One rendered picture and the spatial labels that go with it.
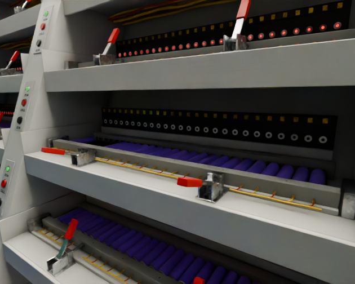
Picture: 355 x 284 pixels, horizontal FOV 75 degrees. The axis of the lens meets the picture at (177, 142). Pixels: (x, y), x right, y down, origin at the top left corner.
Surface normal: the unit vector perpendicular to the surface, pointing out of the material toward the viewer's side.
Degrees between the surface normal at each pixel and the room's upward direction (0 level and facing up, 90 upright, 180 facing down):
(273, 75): 111
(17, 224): 90
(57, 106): 90
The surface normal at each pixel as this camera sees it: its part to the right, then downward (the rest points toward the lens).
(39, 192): 0.84, 0.11
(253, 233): -0.54, 0.18
